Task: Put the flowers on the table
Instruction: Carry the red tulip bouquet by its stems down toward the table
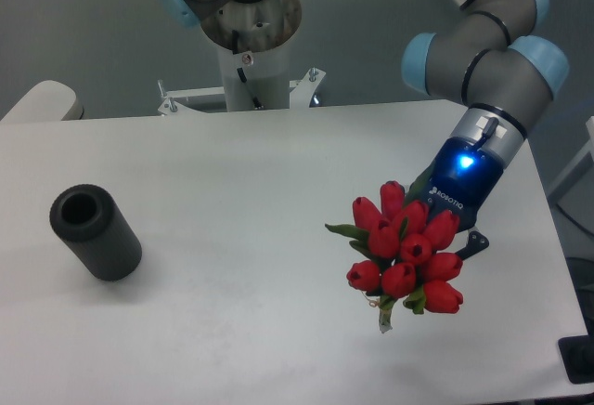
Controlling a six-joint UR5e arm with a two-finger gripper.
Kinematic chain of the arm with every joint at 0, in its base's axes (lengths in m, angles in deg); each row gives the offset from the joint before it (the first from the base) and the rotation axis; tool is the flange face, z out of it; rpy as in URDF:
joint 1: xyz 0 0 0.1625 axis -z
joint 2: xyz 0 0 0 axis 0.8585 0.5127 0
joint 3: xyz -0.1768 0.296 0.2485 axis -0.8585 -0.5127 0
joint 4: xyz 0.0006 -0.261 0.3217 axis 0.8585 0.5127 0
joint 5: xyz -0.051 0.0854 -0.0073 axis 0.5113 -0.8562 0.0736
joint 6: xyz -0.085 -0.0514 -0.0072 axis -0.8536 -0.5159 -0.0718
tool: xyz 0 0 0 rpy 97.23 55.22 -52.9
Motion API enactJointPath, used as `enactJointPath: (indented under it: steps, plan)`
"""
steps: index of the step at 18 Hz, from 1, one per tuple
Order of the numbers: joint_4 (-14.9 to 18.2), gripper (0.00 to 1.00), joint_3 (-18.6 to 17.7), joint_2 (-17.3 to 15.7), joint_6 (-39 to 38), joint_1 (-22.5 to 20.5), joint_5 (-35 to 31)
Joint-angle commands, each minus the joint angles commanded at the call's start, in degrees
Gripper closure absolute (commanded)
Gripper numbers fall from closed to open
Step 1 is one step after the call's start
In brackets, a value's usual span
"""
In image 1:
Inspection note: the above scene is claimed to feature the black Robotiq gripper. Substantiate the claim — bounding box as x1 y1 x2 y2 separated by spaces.
405 137 503 260

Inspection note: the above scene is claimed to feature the red tulip bouquet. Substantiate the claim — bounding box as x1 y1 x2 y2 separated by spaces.
325 181 463 333

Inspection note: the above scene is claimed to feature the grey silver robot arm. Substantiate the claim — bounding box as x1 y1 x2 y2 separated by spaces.
160 0 569 258

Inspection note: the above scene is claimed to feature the black device at table edge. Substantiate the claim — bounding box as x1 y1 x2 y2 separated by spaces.
558 335 593 385

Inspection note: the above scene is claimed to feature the black cylindrical vase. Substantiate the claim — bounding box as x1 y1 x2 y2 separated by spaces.
49 184 142 281

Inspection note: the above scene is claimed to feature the beige chair seat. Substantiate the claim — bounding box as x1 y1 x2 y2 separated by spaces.
1 80 84 124

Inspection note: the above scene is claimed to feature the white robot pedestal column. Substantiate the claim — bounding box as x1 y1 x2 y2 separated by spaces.
217 46 290 112

